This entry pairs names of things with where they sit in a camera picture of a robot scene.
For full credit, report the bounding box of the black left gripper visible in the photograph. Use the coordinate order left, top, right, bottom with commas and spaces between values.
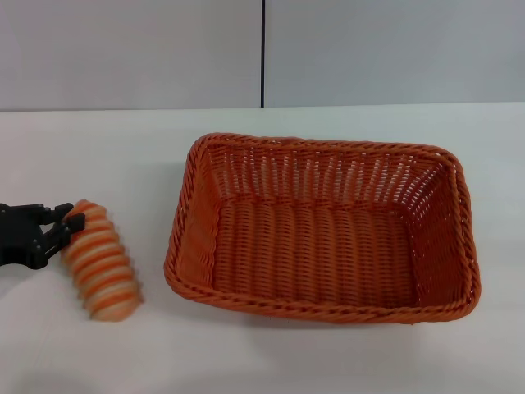
0, 202, 88, 271

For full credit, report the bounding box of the orange striped toy bread loaf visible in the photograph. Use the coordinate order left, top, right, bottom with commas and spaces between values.
60, 199, 145, 323

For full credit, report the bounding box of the orange woven plastic basket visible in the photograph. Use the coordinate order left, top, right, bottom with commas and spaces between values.
162, 131, 480, 325

